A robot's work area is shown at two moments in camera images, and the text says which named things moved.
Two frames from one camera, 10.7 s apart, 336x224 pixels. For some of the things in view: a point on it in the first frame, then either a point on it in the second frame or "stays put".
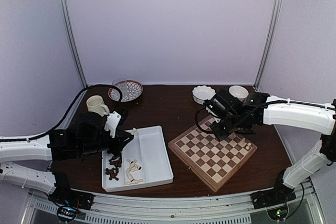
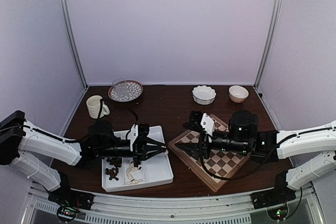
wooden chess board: (212, 160) stays put
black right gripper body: (231, 125) to (238, 147)
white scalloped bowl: (200, 93) stays put
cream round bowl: (239, 92) stays put
